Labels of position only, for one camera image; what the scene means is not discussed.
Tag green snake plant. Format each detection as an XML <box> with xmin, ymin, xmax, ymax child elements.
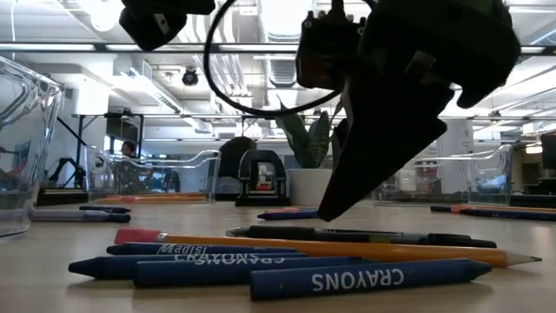
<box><xmin>274</xmin><ymin>97</ymin><xmax>344</xmax><ymax>170</ymax></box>

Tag clear plastic bin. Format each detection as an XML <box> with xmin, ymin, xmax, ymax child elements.
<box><xmin>0</xmin><ymin>56</ymin><xmax>65</xmax><ymax>239</ymax></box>
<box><xmin>373</xmin><ymin>143</ymin><xmax>515</xmax><ymax>206</ymax></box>
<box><xmin>84</xmin><ymin>145</ymin><xmax>222</xmax><ymax>204</ymax></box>

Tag black ceiling spotlight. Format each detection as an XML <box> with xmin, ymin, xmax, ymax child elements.
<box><xmin>181</xmin><ymin>67</ymin><xmax>200</xmax><ymax>87</ymax></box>

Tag black right camera cable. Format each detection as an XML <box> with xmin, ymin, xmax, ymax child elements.
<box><xmin>202</xmin><ymin>0</ymin><xmax>347</xmax><ymax>118</ymax></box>

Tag black arch stand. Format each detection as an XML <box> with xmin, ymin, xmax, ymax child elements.
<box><xmin>235</xmin><ymin>150</ymin><xmax>291</xmax><ymax>208</ymax></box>

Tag black background rig frame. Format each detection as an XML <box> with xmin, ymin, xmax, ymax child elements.
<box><xmin>71</xmin><ymin>111</ymin><xmax>279</xmax><ymax>192</ymax></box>

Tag black aluminium table frame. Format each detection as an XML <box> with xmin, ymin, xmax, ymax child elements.
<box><xmin>36</xmin><ymin>189</ymin><xmax>556</xmax><ymax>209</ymax></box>

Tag black monitor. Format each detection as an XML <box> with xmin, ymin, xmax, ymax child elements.
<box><xmin>540</xmin><ymin>132</ymin><xmax>556</xmax><ymax>170</ymax></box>

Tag pale barrel pen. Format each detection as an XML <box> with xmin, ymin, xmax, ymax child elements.
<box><xmin>30</xmin><ymin>210</ymin><xmax>131</xmax><ymax>224</ymax></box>

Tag black rig crossbar with lights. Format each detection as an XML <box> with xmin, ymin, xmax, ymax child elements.
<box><xmin>0</xmin><ymin>42</ymin><xmax>556</xmax><ymax>56</ymax></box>

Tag pens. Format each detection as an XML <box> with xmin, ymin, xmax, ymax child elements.
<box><xmin>460</xmin><ymin>209</ymin><xmax>556</xmax><ymax>222</ymax></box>

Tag black pen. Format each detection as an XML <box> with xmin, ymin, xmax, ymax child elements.
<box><xmin>225</xmin><ymin>224</ymin><xmax>498</xmax><ymax>250</ymax></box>

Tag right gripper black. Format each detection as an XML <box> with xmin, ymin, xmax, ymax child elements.
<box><xmin>318</xmin><ymin>0</ymin><xmax>522</xmax><ymax>223</ymax></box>

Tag white plant pot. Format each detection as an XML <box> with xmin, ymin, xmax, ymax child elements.
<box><xmin>286</xmin><ymin>168</ymin><xmax>334</xmax><ymax>207</ymax></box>

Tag silver ventilation duct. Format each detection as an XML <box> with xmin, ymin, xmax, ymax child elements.
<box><xmin>258</xmin><ymin>0</ymin><xmax>318</xmax><ymax>88</ymax></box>

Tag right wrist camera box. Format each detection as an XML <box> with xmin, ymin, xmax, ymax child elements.
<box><xmin>296</xmin><ymin>9</ymin><xmax>367</xmax><ymax>91</ymax></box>

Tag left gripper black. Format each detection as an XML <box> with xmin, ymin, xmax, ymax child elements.
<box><xmin>119</xmin><ymin>0</ymin><xmax>217</xmax><ymax>52</ymax></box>

